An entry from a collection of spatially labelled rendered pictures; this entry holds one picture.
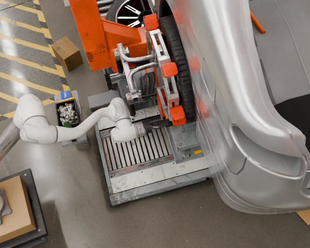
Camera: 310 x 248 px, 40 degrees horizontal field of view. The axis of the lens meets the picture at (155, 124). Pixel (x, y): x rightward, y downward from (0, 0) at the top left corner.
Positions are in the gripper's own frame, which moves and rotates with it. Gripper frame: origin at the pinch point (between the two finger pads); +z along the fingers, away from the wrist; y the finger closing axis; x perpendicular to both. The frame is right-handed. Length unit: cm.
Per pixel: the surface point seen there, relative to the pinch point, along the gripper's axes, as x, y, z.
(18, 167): -21, -69, -119
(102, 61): 43, -47, -36
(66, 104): 22, -32, -66
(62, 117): 15, -26, -70
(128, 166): -36, -45, -37
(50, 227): -60, -30, -102
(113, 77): 26, -79, -31
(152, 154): -34, -49, -18
